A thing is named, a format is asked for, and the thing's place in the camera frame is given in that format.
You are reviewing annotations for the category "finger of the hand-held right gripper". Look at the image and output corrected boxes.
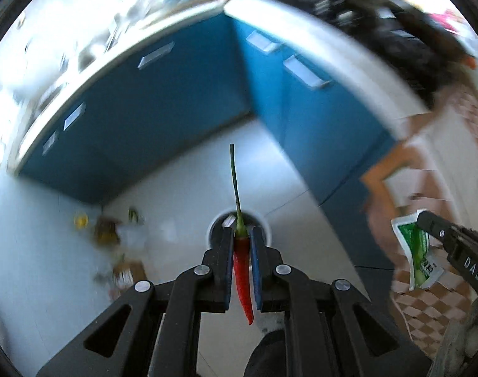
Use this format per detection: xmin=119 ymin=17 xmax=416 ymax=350
xmin=416 ymin=210 xmax=460 ymax=249

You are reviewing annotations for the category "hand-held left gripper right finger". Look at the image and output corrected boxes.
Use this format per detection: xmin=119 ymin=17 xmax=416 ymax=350
xmin=250 ymin=226 xmax=434 ymax=377

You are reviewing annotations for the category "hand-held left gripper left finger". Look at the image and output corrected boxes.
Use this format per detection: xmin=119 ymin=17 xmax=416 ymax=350
xmin=37 ymin=226 xmax=236 ymax=377

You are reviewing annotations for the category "red chili pepper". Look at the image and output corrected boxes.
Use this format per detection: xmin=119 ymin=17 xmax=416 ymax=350
xmin=229 ymin=144 xmax=255 ymax=326

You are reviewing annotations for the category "green white sachet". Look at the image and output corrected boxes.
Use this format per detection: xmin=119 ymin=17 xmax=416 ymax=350
xmin=391 ymin=208 xmax=446 ymax=292

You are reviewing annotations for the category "white round waste bin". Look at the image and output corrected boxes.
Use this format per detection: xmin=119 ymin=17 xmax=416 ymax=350
xmin=206 ymin=208 xmax=272 ymax=251

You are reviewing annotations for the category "checkered brown tablecloth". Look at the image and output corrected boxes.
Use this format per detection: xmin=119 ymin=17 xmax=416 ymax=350
xmin=360 ymin=82 xmax=478 ymax=362

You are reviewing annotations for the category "person's dark trouser leg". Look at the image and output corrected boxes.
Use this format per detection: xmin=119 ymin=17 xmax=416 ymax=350
xmin=244 ymin=329 xmax=291 ymax=377

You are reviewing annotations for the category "brown cardboard piece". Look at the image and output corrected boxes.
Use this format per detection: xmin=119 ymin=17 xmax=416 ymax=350
xmin=107 ymin=261 xmax=147 ymax=299

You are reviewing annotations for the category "brown crumpled scrap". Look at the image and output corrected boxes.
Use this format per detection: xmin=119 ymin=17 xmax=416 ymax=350
xmin=93 ymin=216 xmax=122 ymax=246

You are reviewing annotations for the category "blue kitchen cabinet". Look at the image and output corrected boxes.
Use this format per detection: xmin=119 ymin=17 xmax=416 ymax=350
xmin=17 ymin=12 xmax=259 ymax=205
xmin=231 ymin=18 xmax=397 ymax=272

